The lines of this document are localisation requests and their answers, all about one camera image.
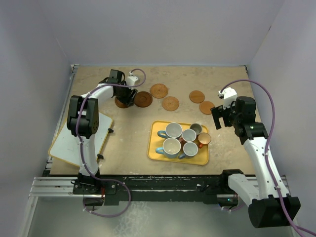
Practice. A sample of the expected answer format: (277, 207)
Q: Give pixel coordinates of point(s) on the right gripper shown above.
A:
(218, 112)

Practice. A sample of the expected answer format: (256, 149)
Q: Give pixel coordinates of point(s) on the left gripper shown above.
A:
(129, 99)

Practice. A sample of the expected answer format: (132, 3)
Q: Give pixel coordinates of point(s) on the dark wooden saucer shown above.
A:
(143, 99)
(120, 104)

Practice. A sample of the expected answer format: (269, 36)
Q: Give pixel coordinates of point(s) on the light wooden coaster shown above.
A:
(196, 96)
(206, 106)

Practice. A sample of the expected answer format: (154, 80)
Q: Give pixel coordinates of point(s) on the woven rattan coaster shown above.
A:
(170, 103)
(159, 90)

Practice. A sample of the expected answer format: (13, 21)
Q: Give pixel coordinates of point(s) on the blue mug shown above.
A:
(170, 149)
(172, 130)
(190, 149)

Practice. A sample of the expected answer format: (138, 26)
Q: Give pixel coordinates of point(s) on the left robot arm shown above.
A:
(83, 114)

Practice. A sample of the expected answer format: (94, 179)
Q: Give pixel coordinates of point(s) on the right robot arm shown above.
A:
(270, 203)

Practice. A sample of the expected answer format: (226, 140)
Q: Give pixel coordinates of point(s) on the small grey cup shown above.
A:
(197, 128)

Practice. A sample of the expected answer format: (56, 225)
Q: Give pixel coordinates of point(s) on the orange copper mug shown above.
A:
(203, 139)

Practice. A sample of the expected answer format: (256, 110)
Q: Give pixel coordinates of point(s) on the pink printed mug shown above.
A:
(188, 135)

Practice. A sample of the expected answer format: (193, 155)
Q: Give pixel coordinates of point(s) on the yellow tray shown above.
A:
(201, 158)

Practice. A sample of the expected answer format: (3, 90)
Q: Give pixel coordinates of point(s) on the yellow framed whiteboard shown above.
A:
(66, 146)

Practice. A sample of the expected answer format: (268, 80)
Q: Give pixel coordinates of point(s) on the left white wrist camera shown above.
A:
(132, 80)

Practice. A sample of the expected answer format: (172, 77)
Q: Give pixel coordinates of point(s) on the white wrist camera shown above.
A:
(132, 80)
(229, 95)

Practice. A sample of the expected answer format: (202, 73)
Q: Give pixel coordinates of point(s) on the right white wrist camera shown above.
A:
(229, 95)

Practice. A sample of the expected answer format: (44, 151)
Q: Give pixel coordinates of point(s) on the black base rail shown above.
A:
(112, 189)

